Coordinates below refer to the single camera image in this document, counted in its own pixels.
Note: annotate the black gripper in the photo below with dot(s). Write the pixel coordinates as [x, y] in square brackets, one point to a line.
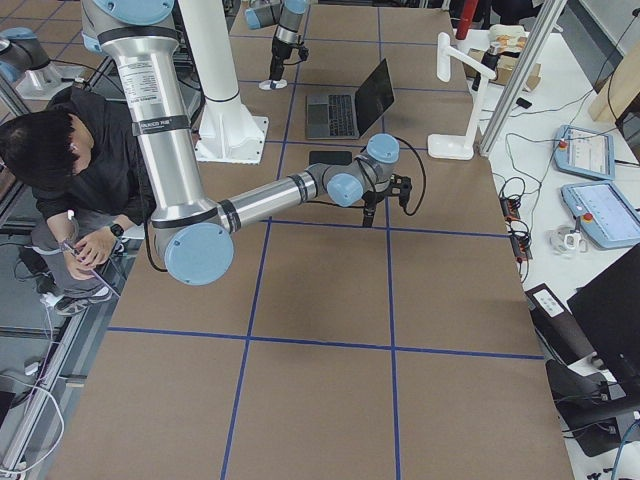
[276, 58]
[372, 199]

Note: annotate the white computer mouse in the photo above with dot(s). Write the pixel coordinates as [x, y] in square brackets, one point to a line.
[268, 85]

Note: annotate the black mouse pad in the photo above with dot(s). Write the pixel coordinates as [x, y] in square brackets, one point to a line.
[335, 157]

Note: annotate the grey laptop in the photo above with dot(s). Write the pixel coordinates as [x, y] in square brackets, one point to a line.
[349, 115]

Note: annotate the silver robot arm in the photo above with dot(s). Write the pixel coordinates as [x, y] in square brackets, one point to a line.
[286, 16]
[193, 233]

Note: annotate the white desk lamp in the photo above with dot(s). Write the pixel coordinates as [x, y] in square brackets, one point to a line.
[454, 132]

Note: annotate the cardboard box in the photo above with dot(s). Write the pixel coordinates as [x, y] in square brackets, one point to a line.
[505, 68]

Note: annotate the person in black jacket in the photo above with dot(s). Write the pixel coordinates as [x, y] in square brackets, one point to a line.
[88, 177]

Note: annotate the red cylinder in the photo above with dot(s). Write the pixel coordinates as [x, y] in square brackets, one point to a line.
[466, 19]

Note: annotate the upper blue teach pendant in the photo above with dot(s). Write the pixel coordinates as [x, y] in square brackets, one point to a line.
[585, 153]

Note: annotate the blue teach pendant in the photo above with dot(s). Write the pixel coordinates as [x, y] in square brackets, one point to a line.
[603, 213]
[585, 153]

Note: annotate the lower blue teach pendant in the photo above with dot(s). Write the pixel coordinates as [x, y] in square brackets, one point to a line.
[603, 213]

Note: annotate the black monitor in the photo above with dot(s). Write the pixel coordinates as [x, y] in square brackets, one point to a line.
[607, 311]

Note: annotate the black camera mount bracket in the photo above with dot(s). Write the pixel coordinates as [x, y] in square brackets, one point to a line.
[400, 187]

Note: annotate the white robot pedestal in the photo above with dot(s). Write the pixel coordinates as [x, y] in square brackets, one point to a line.
[228, 132]

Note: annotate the aluminium frame post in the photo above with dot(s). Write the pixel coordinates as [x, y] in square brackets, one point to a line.
[536, 40]

